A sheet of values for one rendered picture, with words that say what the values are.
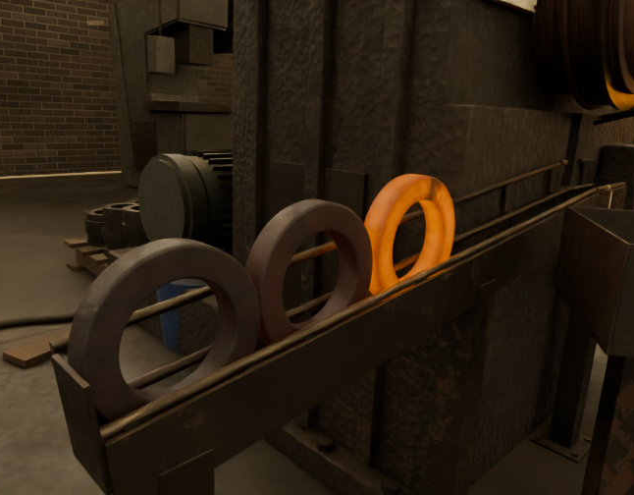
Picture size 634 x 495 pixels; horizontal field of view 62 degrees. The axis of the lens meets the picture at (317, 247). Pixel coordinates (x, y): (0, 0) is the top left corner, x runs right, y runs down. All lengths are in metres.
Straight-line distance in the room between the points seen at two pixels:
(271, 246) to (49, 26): 6.41
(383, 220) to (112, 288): 0.35
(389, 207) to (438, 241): 0.15
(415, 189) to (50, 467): 1.13
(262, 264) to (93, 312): 0.18
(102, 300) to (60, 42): 6.48
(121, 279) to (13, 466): 1.11
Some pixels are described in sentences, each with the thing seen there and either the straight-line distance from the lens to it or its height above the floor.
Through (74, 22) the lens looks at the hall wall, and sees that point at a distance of 6.98.
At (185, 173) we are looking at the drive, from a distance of 1.87.
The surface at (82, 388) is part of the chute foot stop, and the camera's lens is 0.46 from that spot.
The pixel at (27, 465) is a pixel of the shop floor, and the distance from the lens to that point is 1.53.
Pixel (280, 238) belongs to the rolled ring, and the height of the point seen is 0.72.
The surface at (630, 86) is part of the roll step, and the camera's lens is 1.33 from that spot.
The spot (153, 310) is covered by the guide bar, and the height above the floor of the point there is 0.65.
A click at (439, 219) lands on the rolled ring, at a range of 0.78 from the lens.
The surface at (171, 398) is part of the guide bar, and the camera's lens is 0.51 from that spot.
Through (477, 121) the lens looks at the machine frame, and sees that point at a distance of 0.99.
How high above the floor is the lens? 0.85
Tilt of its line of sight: 15 degrees down
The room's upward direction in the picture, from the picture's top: 2 degrees clockwise
